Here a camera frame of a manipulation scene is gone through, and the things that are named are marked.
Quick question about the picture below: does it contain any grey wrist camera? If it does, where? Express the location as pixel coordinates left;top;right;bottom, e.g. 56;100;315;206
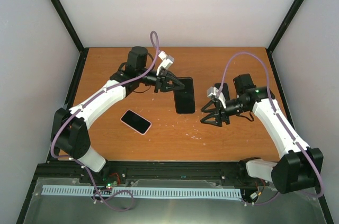
207;87;226;109
156;51;174;76

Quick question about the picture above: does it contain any black smartphone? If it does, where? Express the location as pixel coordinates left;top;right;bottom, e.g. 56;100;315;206
174;77;195;114

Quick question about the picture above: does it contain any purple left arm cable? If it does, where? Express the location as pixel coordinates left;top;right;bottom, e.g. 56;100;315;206
50;30;162;212

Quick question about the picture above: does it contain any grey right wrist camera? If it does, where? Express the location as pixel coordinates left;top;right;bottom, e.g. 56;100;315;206
207;87;226;109

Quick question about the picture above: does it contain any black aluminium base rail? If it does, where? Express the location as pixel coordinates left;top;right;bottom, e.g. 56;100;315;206
34;162;318;189

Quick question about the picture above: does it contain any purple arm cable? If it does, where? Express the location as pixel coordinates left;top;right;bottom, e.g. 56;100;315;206
50;30;162;212
217;51;325;207

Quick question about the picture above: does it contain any black frame post right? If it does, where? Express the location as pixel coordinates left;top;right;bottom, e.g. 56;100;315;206
267;0;323;52

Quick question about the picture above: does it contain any black frame post left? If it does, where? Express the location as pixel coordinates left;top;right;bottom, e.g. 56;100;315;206
33;0;85;52

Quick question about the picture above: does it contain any light blue cable duct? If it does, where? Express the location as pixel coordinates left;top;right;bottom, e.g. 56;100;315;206
41;185;242;201

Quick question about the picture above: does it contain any black frame post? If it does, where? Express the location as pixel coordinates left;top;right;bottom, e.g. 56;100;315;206
33;0;85;52
267;0;323;52

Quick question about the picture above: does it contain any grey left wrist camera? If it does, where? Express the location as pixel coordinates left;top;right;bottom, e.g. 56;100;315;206
156;51;174;76

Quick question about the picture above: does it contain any pink cased smartphone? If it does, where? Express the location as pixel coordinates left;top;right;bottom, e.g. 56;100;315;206
120;110;151;135

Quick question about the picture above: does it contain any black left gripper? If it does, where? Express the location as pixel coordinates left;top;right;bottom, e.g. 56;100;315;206
138;68;185;93

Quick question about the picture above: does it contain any black phone case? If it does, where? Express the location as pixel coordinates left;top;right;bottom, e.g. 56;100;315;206
214;83;230;108

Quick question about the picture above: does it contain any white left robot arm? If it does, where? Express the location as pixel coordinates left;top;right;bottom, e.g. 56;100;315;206
51;46;184;183

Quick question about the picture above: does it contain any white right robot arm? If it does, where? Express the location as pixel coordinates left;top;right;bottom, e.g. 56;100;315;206
201;74;324;194

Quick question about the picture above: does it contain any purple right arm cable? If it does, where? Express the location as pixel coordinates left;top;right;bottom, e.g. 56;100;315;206
217;51;325;207

